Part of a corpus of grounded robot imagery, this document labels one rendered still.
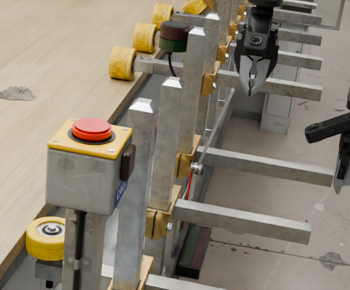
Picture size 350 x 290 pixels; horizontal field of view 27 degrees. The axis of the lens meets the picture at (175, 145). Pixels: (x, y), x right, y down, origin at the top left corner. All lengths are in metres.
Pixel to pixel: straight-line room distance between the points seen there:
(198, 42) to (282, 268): 1.52
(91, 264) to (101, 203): 0.09
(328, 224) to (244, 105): 1.14
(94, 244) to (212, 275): 1.95
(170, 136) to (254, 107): 2.84
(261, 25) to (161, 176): 0.39
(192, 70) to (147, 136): 0.50
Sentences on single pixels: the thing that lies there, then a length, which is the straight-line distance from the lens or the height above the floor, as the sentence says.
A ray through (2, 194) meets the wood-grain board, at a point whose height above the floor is 0.90.
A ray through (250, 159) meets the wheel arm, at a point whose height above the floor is 0.86.
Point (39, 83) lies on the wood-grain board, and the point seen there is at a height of 0.90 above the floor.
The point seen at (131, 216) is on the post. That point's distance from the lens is 1.04.
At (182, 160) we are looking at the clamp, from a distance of 1.51.
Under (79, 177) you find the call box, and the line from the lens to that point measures 0.71.
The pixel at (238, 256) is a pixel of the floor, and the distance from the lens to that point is 2.83.
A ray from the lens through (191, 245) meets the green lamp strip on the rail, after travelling 1.54.
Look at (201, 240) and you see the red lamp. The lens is 1.56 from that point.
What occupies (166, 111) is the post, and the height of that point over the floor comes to 1.06.
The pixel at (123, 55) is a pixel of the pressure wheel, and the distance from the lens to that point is 1.79.
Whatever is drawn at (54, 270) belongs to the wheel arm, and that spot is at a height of 0.84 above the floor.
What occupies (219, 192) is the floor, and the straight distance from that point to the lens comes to 3.27.
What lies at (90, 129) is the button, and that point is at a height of 1.23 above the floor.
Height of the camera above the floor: 1.52
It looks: 24 degrees down
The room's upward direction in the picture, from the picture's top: 7 degrees clockwise
